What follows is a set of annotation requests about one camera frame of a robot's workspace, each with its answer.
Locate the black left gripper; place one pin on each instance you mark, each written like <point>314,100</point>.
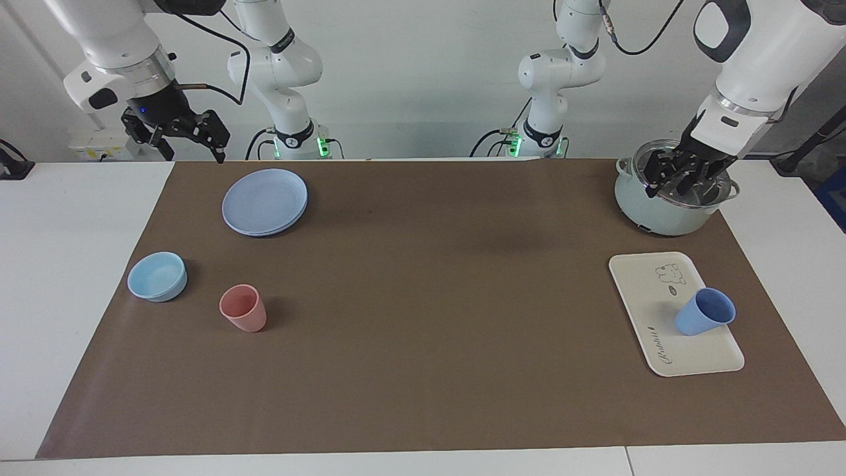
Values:
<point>704,153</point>

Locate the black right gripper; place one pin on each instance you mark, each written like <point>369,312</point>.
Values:
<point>165,112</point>

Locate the blue plastic cup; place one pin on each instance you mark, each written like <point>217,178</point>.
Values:
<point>700,317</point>

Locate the pink plastic cup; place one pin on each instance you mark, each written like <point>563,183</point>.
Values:
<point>244,311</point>

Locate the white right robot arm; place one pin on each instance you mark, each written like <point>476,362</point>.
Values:
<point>109,33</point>

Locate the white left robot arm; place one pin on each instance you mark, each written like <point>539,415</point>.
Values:
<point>760,59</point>

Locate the cream tray with rabbit print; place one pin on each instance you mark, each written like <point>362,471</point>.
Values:
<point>651,311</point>

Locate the glass pot lid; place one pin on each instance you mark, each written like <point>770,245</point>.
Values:
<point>691,199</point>

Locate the pale green cooking pot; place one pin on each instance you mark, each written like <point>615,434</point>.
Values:
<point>651,215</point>

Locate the blue plastic plate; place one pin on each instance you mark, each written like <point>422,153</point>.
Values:
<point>264,201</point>

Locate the light blue bowl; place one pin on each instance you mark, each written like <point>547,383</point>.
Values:
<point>157,276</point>

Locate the blue box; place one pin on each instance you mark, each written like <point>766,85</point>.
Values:
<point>834,198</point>

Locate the black table clamp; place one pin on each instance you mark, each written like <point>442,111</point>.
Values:
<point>14,166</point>

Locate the brown table mat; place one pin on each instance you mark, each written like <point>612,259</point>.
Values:
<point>423,317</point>

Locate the white wall socket box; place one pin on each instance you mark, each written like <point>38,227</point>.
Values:
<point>99,147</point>

